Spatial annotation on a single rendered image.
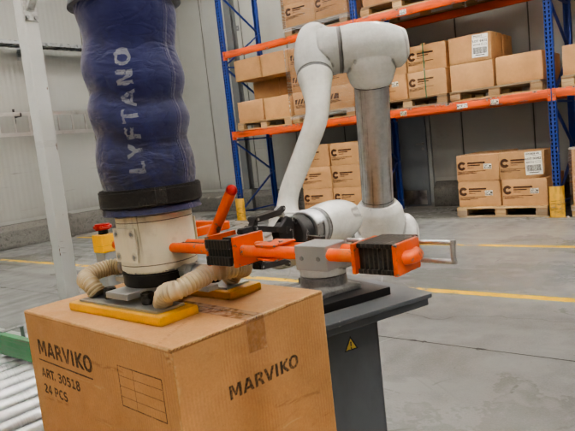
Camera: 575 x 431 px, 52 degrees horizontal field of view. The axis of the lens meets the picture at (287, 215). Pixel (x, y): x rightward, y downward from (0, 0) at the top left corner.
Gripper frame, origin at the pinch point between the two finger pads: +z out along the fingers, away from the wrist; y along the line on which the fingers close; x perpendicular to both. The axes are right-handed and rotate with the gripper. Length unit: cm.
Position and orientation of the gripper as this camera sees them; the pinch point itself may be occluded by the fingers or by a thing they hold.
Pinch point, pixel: (240, 247)
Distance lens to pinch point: 117.9
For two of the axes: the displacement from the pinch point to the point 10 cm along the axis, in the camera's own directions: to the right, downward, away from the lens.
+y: 1.0, 9.9, 1.1
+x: -7.8, 0.1, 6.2
